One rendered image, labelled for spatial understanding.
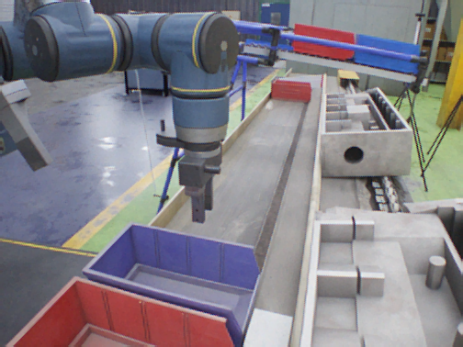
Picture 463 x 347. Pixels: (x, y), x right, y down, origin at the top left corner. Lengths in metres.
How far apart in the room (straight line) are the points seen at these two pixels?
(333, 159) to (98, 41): 1.07
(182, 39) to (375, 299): 0.56
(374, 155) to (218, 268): 0.87
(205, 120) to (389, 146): 0.97
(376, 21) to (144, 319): 7.59
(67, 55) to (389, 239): 0.72
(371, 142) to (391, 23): 6.61
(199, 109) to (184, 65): 0.08
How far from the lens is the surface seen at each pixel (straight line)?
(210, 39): 0.54
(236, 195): 1.23
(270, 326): 0.65
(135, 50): 0.64
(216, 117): 0.58
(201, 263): 0.80
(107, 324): 0.75
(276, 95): 2.84
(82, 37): 0.59
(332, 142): 1.38
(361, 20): 7.83
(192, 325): 0.62
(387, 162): 1.43
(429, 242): 0.80
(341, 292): 0.64
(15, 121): 0.43
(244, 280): 0.79
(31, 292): 1.58
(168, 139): 0.64
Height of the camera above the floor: 1.35
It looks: 26 degrees down
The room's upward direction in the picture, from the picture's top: 1 degrees clockwise
